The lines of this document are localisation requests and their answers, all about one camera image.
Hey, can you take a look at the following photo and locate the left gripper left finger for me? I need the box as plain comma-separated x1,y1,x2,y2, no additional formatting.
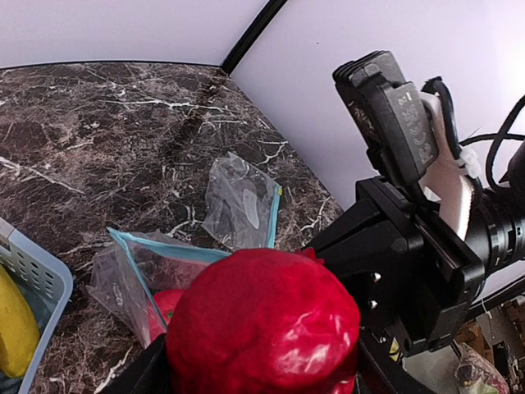
101,334,171,394

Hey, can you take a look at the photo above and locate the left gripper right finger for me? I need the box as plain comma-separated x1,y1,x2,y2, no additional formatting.
354,328,433,394

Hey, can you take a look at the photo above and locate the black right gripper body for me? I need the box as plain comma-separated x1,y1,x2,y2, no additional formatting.
308,178,485,356

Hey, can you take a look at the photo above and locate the red apple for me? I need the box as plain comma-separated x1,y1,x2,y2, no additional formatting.
148,289,185,341
166,249,360,393

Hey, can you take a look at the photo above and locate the clear zip top bag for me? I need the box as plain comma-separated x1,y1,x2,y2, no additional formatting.
88,227,229,348

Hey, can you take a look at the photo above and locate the yellow banana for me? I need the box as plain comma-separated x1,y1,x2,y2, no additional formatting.
1,267,40,378

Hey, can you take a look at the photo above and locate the blue plastic basket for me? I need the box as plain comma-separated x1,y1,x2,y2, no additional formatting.
1,219,73,393

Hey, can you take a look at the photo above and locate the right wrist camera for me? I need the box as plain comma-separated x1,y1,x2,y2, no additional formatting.
332,50,482,240

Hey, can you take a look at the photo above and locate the right black frame post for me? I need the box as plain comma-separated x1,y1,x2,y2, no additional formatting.
220,0,287,75

